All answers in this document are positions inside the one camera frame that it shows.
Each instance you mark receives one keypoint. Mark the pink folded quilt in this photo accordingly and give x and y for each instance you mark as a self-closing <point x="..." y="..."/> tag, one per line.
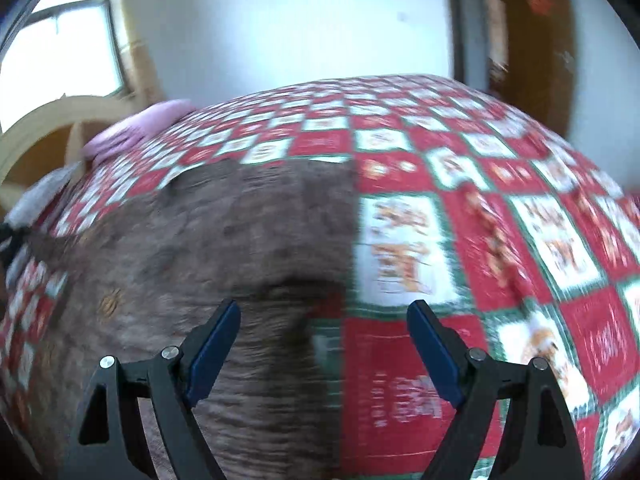
<point x="130" y="132"/>

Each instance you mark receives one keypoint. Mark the window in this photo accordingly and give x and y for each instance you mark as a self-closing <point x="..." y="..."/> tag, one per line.
<point x="75" y="50"/>

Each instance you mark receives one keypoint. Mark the red checked printed blanket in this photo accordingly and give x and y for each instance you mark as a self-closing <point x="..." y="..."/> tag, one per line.
<point x="550" y="240"/>

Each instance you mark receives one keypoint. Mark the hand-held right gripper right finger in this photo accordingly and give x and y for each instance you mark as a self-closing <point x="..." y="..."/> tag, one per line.
<point x="435" y="355"/>

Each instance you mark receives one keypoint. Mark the brown wooden door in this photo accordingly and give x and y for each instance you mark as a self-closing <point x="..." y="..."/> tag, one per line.
<point x="530" y="60"/>

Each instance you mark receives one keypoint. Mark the grey cloth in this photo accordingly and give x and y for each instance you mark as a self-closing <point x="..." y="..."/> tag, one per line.
<point x="45" y="190"/>

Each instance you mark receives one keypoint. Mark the brown knitted sweater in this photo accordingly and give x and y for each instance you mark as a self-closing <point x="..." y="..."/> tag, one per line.
<point x="225" y="240"/>

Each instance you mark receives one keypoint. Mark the beige curtain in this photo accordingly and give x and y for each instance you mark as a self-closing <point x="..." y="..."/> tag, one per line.
<point x="142" y="60"/>

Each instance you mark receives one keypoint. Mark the wooden headboard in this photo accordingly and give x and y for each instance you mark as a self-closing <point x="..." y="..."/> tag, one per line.
<point x="35" y="130"/>

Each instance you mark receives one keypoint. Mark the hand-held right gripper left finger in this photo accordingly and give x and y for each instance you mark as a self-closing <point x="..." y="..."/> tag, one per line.
<point x="215" y="355"/>

